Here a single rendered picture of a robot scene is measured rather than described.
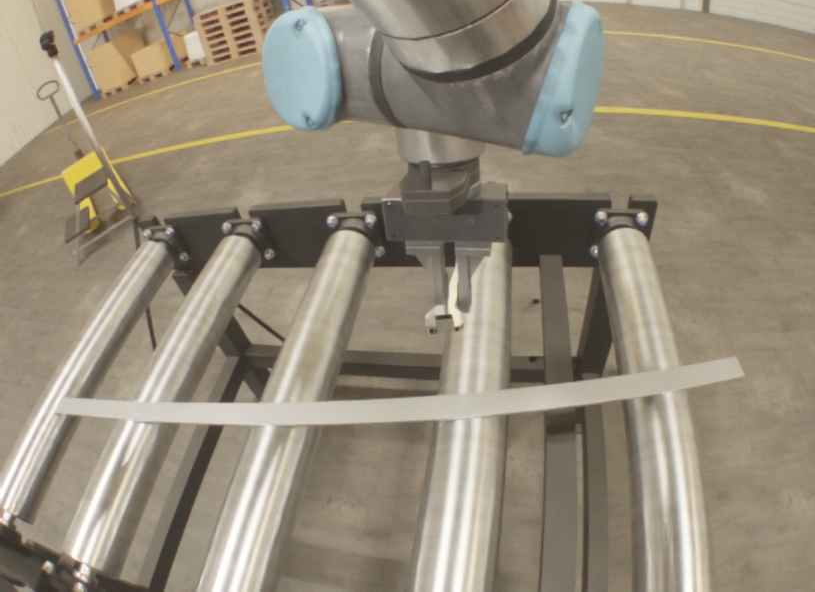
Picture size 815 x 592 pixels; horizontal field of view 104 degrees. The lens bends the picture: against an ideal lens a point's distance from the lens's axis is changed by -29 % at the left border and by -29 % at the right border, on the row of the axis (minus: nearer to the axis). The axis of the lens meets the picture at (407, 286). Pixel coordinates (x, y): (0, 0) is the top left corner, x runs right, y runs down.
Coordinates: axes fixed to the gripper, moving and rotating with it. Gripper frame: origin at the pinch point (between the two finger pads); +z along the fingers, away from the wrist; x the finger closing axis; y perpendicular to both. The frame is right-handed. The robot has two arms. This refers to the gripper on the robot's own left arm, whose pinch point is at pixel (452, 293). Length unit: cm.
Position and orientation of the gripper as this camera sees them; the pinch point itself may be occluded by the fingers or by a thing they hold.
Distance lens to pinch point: 54.3
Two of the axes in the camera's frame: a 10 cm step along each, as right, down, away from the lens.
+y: 2.4, -5.5, 8.0
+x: -9.7, -0.4, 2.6
